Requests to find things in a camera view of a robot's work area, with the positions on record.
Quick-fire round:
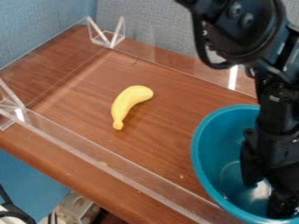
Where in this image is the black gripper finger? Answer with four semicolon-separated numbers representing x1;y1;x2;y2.
241;151;268;186
266;163;299;219

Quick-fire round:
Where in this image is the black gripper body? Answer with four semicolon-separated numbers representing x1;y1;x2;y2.
241;129;299;176

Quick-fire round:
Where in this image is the blue plastic bowl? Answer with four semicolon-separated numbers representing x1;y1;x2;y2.
191;104;299;224

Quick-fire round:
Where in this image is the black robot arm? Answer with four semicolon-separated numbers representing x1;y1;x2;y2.
174;0;299;219

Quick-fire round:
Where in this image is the yellow toy banana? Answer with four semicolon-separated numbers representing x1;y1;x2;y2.
111;86;155;130

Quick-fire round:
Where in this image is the grey metal bracket under table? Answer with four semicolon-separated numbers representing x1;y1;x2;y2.
55;192;101;224

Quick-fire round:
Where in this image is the black cable under table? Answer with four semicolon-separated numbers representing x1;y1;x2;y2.
0;184;38;224

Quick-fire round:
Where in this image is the clear acrylic barrier wall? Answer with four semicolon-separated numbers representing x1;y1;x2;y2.
0;18;253;224

